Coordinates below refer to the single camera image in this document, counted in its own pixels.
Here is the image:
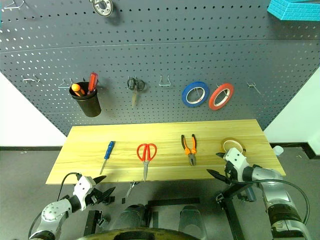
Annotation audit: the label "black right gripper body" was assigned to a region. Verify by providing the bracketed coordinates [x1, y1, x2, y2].
[223, 161, 239, 185]

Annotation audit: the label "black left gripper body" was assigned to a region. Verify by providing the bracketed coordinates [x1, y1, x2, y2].
[86, 186, 111, 206]

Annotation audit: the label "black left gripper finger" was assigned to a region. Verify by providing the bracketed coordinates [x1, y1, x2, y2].
[93, 175, 108, 186]
[99, 186, 117, 200]

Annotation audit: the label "black plastic tool cup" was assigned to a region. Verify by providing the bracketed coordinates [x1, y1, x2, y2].
[68, 81, 102, 118]

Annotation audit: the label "grey metal pegboard wall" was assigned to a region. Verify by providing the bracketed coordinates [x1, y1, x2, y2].
[0, 0, 320, 137]

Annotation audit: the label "yellow tape roll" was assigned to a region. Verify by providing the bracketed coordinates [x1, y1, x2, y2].
[219, 137, 247, 155]

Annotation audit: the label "orange and black pliers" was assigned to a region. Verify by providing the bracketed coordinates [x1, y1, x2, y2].
[180, 134, 198, 167]

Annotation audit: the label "black metal bar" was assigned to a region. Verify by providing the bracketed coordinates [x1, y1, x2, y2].
[147, 197, 201, 207]

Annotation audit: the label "red tape roll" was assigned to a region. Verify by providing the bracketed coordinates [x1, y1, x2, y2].
[208, 82, 235, 111]

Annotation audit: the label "blue tape roll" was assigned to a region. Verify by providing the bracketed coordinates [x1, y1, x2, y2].
[181, 80, 210, 109]

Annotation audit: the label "metal pegboard hook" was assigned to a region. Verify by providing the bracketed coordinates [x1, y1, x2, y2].
[246, 81, 263, 96]
[3, 0, 26, 10]
[21, 74, 41, 84]
[58, 78, 74, 89]
[158, 74, 173, 87]

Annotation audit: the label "black baseboard strip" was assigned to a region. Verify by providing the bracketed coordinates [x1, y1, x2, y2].
[269, 142, 320, 160]

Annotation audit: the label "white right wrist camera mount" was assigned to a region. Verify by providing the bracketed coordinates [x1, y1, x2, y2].
[222, 147, 248, 176]

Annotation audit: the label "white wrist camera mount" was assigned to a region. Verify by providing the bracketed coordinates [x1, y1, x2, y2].
[73, 175, 97, 212]
[222, 147, 248, 176]

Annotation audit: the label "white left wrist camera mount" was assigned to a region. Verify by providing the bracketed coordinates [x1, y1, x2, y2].
[73, 175, 97, 212]

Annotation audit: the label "black metal bracket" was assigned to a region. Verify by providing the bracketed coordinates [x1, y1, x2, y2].
[83, 209, 104, 237]

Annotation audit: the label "blue handled screwdriver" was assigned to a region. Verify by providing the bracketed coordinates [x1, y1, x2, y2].
[99, 140, 116, 175]

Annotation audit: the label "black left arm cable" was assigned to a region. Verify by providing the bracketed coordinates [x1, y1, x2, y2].
[57, 171, 82, 201]

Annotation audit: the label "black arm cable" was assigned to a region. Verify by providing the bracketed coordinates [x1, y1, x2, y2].
[229, 178, 310, 227]
[57, 171, 82, 201]

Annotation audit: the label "black metal table frame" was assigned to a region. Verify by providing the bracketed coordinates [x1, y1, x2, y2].
[216, 184, 245, 240]

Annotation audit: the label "red handled scissors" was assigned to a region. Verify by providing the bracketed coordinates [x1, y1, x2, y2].
[136, 142, 158, 183]

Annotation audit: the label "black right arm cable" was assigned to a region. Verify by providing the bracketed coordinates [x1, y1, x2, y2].
[229, 178, 310, 227]

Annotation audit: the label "black handled scissors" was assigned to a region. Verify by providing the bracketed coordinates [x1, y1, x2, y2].
[126, 77, 146, 107]

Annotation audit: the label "orange handled screwdriver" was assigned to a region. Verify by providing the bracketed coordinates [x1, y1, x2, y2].
[71, 83, 86, 97]

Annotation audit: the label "red handled screwdriver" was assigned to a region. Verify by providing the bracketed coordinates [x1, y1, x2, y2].
[86, 72, 99, 96]

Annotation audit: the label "silver metal ring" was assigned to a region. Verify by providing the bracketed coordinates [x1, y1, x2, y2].
[90, 0, 115, 18]

